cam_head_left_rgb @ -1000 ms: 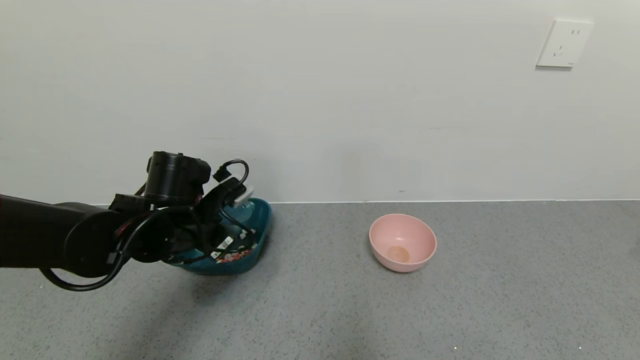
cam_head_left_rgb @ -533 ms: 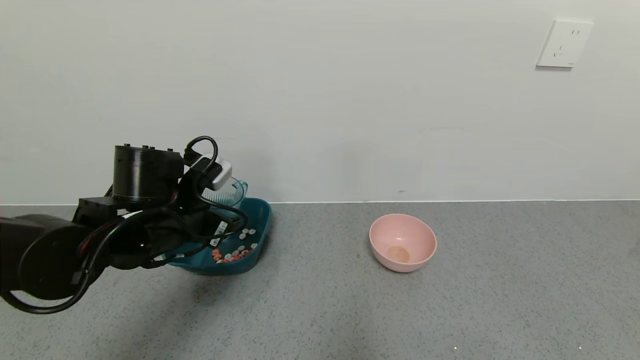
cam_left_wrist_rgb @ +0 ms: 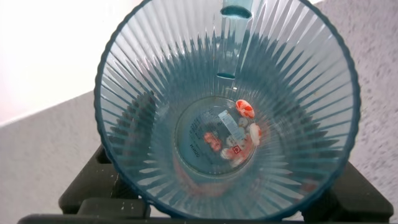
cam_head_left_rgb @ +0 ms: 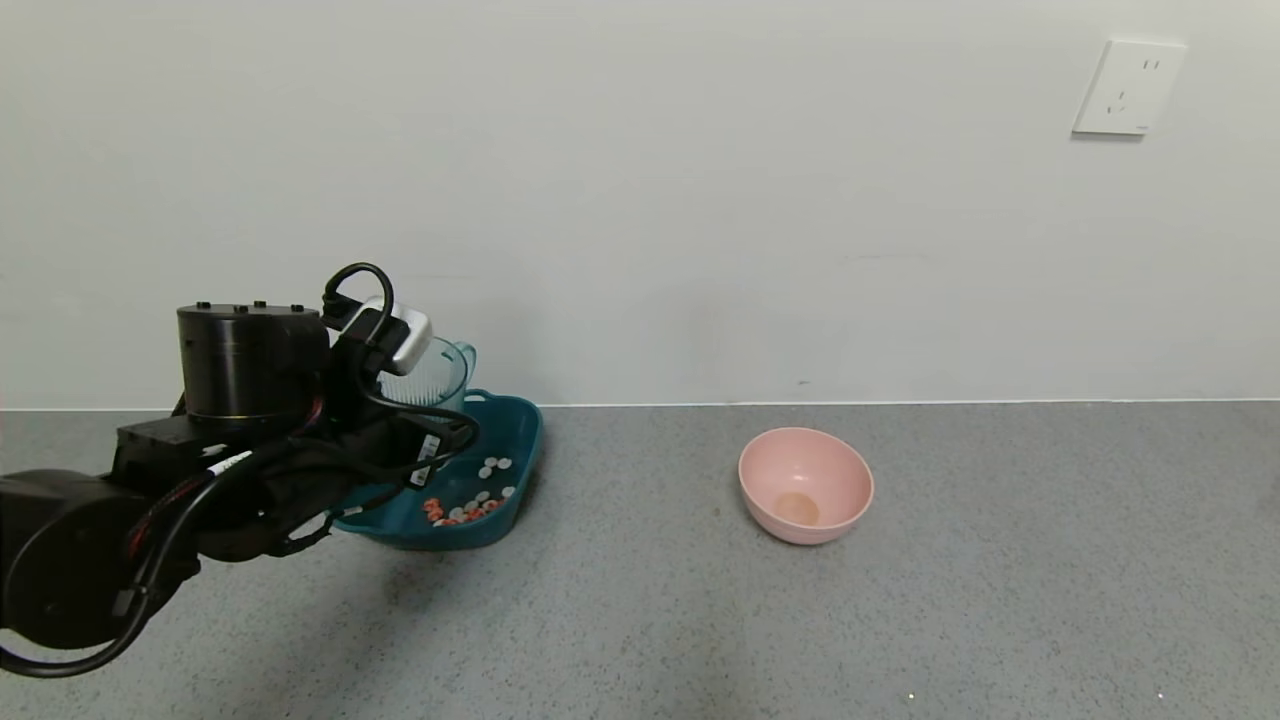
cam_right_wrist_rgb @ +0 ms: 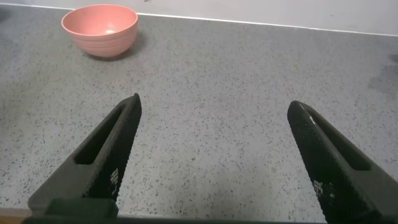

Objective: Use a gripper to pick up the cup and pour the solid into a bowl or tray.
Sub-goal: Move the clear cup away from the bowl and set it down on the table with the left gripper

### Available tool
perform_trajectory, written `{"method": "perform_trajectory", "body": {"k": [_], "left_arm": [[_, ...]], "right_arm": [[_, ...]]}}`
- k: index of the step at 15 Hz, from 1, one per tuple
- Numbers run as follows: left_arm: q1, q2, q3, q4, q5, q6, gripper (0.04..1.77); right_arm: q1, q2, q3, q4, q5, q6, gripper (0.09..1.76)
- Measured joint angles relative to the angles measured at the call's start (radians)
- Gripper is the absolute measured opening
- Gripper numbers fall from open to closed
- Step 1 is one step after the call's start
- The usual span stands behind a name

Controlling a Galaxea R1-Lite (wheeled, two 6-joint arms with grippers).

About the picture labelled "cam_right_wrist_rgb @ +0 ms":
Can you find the pink plastic bowl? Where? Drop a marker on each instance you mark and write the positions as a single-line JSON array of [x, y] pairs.
[[99, 31]]

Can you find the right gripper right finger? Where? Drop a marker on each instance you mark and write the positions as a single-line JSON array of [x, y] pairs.
[[335, 161]]

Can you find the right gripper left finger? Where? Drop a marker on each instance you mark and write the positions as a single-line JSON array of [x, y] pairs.
[[102, 168]]

